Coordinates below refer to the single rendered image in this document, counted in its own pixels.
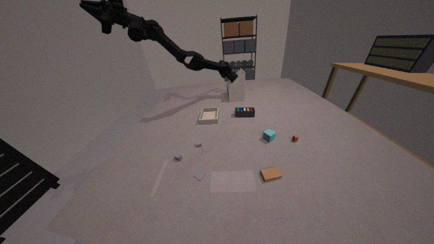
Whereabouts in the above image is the tan flat rectangular block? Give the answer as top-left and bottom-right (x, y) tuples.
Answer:
(260, 167), (282, 182)

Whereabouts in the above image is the teal cube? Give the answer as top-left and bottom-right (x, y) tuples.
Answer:
(262, 129), (276, 143)

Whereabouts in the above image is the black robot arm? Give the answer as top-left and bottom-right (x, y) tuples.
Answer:
(110, 0), (238, 83)

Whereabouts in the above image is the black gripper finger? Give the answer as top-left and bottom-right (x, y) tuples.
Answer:
(81, 0), (105, 11)
(79, 3), (103, 22)

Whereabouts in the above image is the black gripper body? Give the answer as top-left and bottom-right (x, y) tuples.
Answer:
(101, 0), (130, 34)

